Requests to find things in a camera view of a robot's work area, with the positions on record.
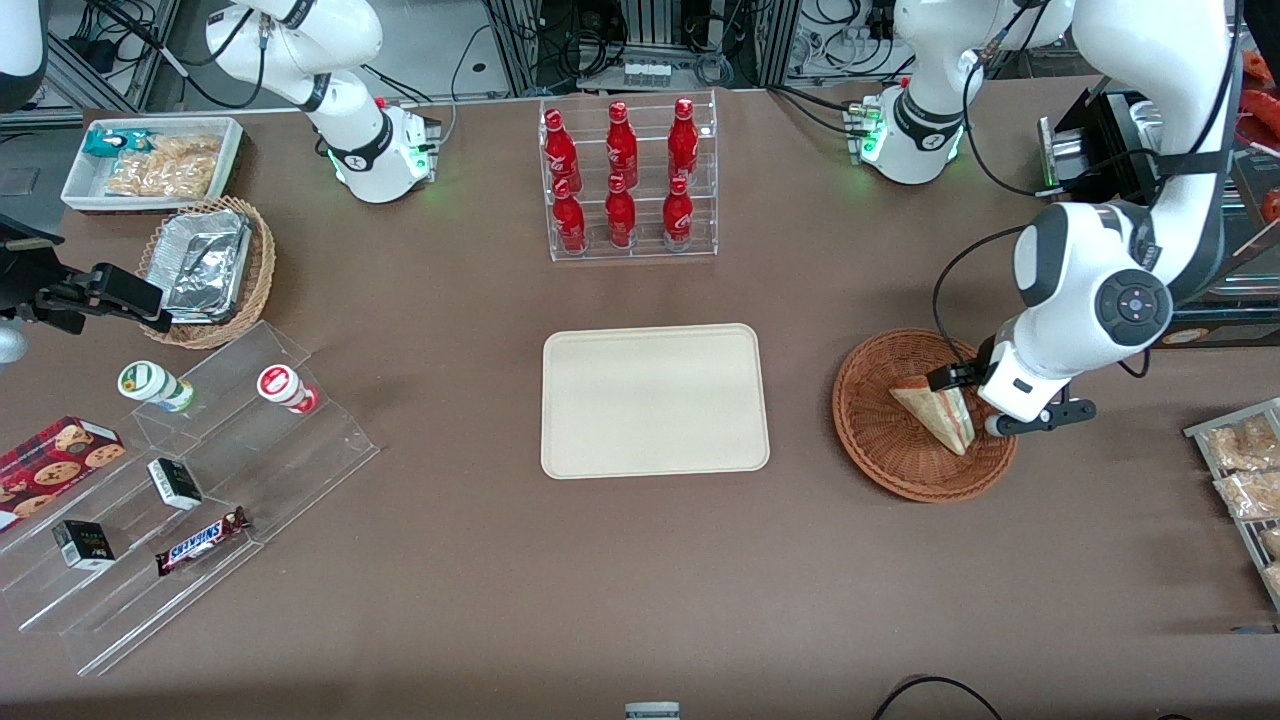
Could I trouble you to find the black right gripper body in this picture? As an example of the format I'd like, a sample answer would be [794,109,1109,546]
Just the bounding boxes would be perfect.
[0,215,96,336]

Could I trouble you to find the triangular sandwich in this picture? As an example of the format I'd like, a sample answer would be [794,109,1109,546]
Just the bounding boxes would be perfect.
[889,383,977,457]

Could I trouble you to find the round brown wicker basket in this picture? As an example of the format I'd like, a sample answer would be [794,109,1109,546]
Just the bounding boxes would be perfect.
[832,328,1019,503]

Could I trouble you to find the light tan wicker basket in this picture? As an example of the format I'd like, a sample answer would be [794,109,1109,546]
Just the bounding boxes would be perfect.
[137,196,277,350]

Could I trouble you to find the metal tray of snacks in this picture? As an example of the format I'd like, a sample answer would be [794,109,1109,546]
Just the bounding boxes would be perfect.
[1183,397,1280,613]

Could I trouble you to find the beige rectangular tray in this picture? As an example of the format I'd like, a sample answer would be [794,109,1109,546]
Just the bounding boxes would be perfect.
[541,323,771,480]

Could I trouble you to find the stacked aluminium foil trays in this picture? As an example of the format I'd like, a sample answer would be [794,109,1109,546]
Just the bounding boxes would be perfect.
[160,208,253,324]

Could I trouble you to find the green capped yoghurt cup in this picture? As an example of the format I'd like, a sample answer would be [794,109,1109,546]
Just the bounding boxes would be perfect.
[117,360,196,414]

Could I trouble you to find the white rectangular snack bin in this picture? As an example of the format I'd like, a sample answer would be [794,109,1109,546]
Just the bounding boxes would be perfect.
[60,116,246,214]

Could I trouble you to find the clear bag of crackers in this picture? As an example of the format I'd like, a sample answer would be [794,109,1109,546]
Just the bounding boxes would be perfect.
[105,135,223,199]

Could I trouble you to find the teal snack packet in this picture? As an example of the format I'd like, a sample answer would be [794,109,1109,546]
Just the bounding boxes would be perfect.
[83,128,156,161]

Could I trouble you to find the red cookie box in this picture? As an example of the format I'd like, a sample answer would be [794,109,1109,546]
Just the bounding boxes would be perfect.
[0,416,128,534]

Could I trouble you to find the red capped yoghurt cup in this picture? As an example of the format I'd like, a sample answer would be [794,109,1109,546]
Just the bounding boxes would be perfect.
[256,364,319,416]

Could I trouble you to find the small black white carton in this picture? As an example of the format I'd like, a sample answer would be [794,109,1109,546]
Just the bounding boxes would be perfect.
[52,519,116,572]
[147,457,204,512]

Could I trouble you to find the clear bag of fried snacks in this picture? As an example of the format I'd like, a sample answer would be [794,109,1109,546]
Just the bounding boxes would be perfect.
[1215,470,1280,521]
[1203,415,1280,471]

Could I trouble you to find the clear acrylic stepped shelf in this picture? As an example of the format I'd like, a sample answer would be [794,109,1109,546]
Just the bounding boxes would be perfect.
[0,320,381,678]

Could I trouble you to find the black hot food warmer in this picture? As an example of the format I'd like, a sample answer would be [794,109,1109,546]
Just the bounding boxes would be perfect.
[1037,15,1280,349]

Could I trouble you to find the Snickers chocolate bar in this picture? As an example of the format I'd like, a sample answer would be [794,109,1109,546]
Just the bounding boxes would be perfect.
[155,506,251,577]

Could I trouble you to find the red cola bottle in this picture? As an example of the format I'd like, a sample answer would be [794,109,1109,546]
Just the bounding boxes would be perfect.
[668,97,700,186]
[606,100,639,189]
[663,176,695,251]
[552,178,588,253]
[543,108,582,193]
[605,173,638,249]

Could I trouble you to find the clear acrylic bottle rack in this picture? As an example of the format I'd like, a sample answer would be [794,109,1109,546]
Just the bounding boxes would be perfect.
[538,88,719,264]

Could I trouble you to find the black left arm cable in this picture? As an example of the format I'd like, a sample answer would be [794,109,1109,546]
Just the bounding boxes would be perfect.
[931,0,1246,379]

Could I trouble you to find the black floor cable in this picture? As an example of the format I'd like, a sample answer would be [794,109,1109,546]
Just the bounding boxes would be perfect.
[870,676,1006,720]

